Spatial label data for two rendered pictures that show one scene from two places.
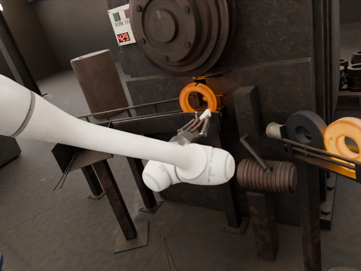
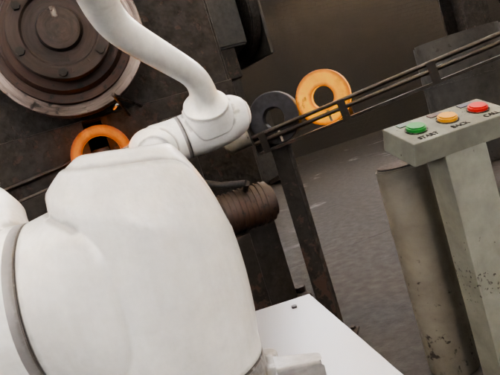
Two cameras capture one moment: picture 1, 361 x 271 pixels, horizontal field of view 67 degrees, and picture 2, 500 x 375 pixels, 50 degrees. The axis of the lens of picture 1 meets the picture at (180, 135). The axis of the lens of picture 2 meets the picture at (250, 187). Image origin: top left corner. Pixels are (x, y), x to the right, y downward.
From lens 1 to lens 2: 1.01 m
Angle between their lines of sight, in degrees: 52
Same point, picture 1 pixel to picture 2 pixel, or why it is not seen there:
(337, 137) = (310, 93)
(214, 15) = not seen: hidden behind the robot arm
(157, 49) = (46, 62)
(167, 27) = (67, 27)
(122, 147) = (161, 43)
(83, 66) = not seen: outside the picture
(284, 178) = (266, 192)
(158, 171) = (164, 132)
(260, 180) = (240, 207)
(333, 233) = not seen: hidden behind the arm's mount
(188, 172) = (213, 106)
